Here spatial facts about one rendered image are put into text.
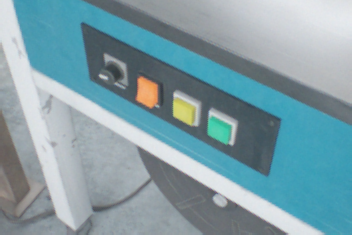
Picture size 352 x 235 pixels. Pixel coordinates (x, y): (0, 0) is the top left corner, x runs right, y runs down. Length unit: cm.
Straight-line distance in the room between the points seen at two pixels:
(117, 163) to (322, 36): 88
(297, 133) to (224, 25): 12
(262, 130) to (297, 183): 7
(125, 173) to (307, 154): 83
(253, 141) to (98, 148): 85
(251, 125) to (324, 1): 14
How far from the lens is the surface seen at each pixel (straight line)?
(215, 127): 51
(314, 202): 54
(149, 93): 55
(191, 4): 51
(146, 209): 121
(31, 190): 128
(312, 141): 48
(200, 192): 100
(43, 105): 81
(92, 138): 135
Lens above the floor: 103
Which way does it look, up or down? 46 degrees down
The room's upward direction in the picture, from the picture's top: straight up
